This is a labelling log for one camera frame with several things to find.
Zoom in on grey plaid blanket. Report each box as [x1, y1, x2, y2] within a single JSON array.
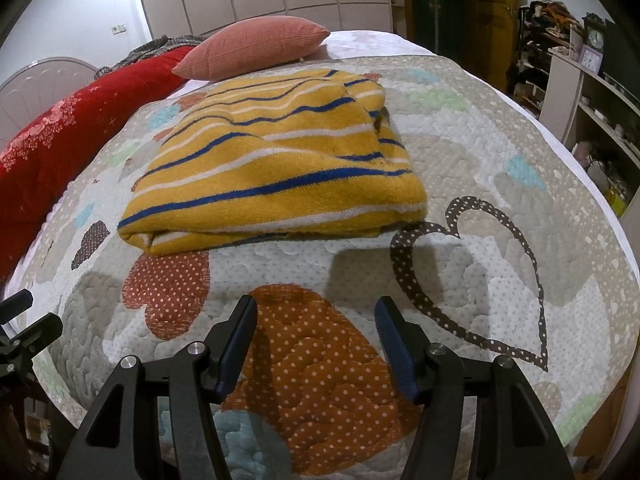
[[95, 34, 206, 68]]

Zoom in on pink ribbed pillow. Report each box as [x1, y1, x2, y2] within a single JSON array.
[[171, 16, 332, 82]]

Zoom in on red floral duvet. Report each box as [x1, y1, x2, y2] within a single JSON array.
[[0, 45, 198, 281]]

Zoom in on green mantel clock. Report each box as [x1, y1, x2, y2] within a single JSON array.
[[582, 14, 607, 51]]

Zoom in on round padded headboard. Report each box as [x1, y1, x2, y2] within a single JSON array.
[[0, 58, 99, 143]]

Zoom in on heart-patterned quilt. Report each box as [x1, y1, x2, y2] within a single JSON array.
[[22, 55, 633, 478]]

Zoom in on small purple clock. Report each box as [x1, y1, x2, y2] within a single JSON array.
[[577, 45, 601, 72]]

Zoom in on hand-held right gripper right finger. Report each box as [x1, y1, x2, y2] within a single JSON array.
[[374, 295, 573, 480]]

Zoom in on yellow striped sweater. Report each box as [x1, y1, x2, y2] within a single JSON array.
[[117, 67, 430, 256]]

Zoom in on black television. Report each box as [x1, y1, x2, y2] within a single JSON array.
[[602, 19, 626, 81]]

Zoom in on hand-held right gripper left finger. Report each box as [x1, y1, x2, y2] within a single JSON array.
[[57, 295, 259, 480]]

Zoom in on white shelf unit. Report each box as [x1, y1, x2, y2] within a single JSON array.
[[542, 45, 640, 216]]

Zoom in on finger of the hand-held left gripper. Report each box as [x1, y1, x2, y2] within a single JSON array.
[[0, 290, 34, 325], [0, 312, 64, 361]]

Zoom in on yellow wooden door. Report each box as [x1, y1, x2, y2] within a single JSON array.
[[470, 0, 530, 91]]

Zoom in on cluttered shoe rack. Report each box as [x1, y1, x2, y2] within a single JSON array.
[[510, 0, 586, 111]]

